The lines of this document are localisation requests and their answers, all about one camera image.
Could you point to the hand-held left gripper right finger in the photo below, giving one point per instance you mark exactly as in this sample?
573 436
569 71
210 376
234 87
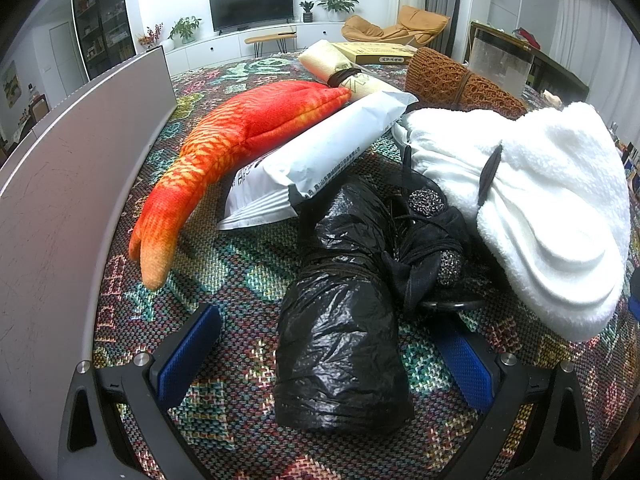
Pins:
465 365

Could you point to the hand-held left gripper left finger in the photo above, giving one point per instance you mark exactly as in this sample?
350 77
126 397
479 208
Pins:
187 360

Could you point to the black plastic bag roll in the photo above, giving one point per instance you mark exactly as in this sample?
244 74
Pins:
340 335

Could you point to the white fleece blanket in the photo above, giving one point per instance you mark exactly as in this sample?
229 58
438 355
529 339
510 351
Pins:
550 200

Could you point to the orange fish plush toy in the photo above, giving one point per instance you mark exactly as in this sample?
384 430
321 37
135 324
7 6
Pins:
225 135

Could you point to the white plastic mailer package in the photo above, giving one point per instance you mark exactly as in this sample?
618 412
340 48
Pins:
320 155

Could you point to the net-wrapped cloth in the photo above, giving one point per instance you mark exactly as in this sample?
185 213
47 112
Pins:
450 85

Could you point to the cream cloth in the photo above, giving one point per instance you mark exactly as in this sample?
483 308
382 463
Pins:
327 62

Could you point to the colourful woven blanket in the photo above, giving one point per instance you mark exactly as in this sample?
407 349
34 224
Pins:
240 270

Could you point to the black hair band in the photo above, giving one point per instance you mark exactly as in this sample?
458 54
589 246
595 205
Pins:
492 167

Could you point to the grey headboard panel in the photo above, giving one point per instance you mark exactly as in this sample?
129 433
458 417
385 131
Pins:
60 200

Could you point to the dark sideboard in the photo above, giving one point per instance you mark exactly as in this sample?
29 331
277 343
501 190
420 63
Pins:
555 72

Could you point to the clear plastic container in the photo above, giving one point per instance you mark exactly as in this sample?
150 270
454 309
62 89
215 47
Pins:
500 60

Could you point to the white television cabinet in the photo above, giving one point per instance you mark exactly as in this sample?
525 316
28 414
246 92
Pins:
220 50

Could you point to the red flower potted plant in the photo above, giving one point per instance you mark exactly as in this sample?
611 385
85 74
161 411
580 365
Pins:
150 37

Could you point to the white door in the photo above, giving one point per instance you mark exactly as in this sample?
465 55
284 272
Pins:
67 57

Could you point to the yellow flat box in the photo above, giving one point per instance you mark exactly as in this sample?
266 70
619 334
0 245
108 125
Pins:
375 51

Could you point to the wooden bench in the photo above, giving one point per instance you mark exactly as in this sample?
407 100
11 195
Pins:
270 38

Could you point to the green potted plant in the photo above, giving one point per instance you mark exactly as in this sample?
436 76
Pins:
185 27

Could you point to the orange lounge chair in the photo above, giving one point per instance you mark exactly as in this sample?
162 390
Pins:
415 22

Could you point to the glass display cabinet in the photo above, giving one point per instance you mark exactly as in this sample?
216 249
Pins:
102 15

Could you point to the black television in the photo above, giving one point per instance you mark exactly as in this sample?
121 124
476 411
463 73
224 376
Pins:
250 7

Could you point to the small dark-pot plant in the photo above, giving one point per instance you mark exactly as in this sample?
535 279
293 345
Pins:
307 10

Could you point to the large leafy potted plant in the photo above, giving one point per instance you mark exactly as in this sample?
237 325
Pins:
337 2

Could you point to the framed wall picture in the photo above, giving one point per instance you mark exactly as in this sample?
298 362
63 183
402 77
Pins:
11 85

